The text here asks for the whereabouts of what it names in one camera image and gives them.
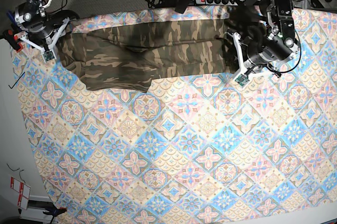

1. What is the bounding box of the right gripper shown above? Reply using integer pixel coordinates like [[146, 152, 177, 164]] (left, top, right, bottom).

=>
[[19, 17, 70, 62]]

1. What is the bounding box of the camouflage T-shirt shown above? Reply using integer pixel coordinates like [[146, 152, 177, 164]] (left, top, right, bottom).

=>
[[57, 20, 239, 93]]

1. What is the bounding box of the black hex key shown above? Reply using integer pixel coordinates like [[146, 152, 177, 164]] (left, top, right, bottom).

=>
[[8, 72, 25, 89]]

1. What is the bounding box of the blue clamp handle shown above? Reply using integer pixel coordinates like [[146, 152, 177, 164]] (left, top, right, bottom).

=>
[[6, 11, 17, 26]]

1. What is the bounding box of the red white label tag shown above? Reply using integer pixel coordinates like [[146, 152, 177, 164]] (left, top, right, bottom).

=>
[[10, 177, 31, 210]]

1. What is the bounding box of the black orange bottom clamp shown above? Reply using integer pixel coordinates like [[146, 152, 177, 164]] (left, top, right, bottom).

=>
[[43, 207, 67, 224]]

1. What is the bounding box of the patterned tile tablecloth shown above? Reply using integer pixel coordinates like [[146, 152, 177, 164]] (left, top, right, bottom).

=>
[[11, 9, 336, 223]]

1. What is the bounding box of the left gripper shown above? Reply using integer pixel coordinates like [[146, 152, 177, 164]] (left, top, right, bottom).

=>
[[227, 31, 281, 87]]

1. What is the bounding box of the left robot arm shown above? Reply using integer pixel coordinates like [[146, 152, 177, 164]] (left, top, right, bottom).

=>
[[226, 0, 301, 87]]

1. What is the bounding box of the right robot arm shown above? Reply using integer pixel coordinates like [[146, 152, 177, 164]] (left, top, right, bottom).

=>
[[12, 0, 70, 62]]

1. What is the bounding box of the white power strip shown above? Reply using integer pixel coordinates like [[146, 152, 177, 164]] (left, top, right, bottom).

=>
[[194, 0, 237, 6]]

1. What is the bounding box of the red black clamp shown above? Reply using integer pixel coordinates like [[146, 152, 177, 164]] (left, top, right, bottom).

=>
[[2, 30, 23, 52]]

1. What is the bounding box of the black round stand base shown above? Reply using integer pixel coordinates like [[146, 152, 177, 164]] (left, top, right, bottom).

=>
[[51, 9, 80, 21]]

